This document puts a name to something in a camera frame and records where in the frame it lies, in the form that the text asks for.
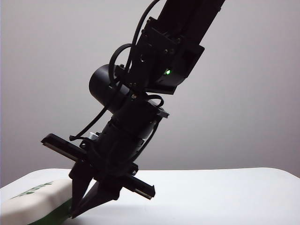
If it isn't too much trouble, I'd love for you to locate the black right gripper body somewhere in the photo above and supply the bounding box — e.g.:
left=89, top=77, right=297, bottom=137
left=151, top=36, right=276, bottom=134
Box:
left=40, top=123, right=156, bottom=200

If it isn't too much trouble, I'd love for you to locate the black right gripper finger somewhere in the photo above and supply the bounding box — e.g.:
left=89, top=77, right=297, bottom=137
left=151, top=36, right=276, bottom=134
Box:
left=74, top=180, right=121, bottom=218
left=68, top=163, right=95, bottom=218

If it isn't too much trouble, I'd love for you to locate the white foam mahjong tile green print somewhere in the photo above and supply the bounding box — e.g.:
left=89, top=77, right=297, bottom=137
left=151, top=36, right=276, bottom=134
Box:
left=0, top=179, right=76, bottom=225

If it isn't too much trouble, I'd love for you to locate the long black cable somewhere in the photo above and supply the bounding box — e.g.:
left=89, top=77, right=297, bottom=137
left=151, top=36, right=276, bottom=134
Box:
left=69, top=0, right=165, bottom=141

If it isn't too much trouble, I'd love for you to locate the short looped black cable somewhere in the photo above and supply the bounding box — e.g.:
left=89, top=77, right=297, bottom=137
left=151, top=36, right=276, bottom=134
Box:
left=109, top=43, right=133, bottom=83

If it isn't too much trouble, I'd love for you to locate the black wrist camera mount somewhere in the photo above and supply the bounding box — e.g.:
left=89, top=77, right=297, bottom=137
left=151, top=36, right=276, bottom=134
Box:
left=140, top=16, right=205, bottom=96

